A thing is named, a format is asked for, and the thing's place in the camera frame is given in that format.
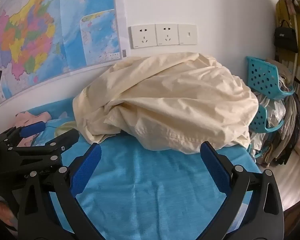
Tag pink garment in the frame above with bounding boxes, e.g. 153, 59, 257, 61
15, 112, 52, 147

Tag white wall switch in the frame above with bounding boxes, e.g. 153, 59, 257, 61
177, 24, 198, 45

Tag teal plastic basket rack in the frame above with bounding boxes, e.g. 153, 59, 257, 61
247, 58, 300, 168

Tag cream shirt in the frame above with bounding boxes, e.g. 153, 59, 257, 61
72, 52, 259, 155

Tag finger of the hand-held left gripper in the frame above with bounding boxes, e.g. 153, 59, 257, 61
8, 129, 80, 165
0, 121, 46, 151

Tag person's left hand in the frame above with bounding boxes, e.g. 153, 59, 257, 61
0, 194, 18, 233

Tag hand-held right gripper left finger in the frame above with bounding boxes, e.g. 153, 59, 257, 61
17, 143, 108, 240

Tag white wall socket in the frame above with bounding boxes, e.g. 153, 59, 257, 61
155, 23, 179, 46

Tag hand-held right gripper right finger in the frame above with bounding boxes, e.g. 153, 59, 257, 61
200, 141, 284, 240

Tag black handbag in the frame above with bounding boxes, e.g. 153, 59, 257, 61
274, 20, 298, 53

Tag blue bed sheet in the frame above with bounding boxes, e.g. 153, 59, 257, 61
0, 97, 263, 240

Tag white wall switches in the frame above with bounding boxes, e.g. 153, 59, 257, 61
129, 24, 157, 49

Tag turquoise plastic basket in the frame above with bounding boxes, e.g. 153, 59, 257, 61
245, 56, 295, 99
250, 104, 284, 134

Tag colourful wall map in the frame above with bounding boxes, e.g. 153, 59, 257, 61
0, 0, 127, 108

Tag pale green cloth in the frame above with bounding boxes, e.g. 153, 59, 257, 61
54, 121, 78, 137

